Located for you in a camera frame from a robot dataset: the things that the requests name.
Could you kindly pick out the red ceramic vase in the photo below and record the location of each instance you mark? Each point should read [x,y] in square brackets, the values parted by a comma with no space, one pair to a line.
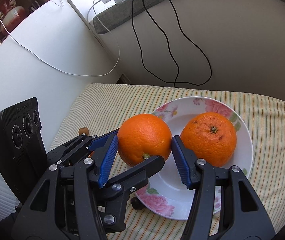
[10,15]

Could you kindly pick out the white floral bowl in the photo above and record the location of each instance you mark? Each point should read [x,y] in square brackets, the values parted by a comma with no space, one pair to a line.
[165,191]

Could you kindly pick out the dark round object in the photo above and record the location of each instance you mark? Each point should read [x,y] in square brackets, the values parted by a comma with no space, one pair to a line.
[137,203]

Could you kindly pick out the striped bed cloth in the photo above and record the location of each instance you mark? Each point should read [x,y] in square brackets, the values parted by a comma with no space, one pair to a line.
[270,130]

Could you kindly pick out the small mandarin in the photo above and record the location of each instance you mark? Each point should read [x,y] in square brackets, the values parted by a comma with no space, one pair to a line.
[83,131]

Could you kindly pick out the grey windowsill mat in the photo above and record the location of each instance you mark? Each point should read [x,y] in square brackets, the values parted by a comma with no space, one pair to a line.
[122,17]

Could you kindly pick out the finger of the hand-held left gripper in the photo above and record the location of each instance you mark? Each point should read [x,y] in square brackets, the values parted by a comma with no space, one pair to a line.
[98,142]
[137,175]

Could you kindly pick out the white cabinet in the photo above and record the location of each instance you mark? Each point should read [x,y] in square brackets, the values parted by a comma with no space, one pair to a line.
[32,45]

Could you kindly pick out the smooth orange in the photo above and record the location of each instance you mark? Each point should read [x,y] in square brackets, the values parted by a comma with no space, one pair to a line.
[142,135]

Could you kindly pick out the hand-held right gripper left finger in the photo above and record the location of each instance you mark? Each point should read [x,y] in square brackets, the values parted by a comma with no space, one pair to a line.
[107,162]

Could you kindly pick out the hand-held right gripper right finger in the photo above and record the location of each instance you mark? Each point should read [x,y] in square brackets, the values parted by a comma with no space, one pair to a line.
[181,165]

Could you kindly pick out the dark-spotted orange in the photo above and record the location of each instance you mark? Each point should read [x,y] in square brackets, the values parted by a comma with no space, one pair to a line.
[207,142]

